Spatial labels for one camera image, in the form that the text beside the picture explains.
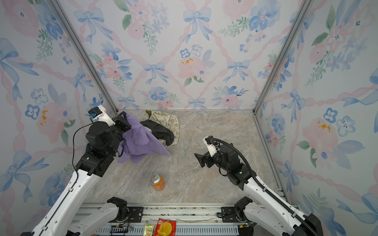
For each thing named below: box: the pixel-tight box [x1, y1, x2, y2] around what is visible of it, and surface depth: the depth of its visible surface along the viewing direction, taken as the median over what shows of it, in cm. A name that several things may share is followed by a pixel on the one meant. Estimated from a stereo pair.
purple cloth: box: [117, 113, 171, 164], surface depth 77 cm
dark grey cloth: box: [139, 119, 175, 147], surface depth 97 cm
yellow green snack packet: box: [142, 223, 157, 236], surface depth 70 cm
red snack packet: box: [153, 217, 177, 236], surface depth 71 cm
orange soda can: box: [150, 173, 166, 192], surface depth 76 cm
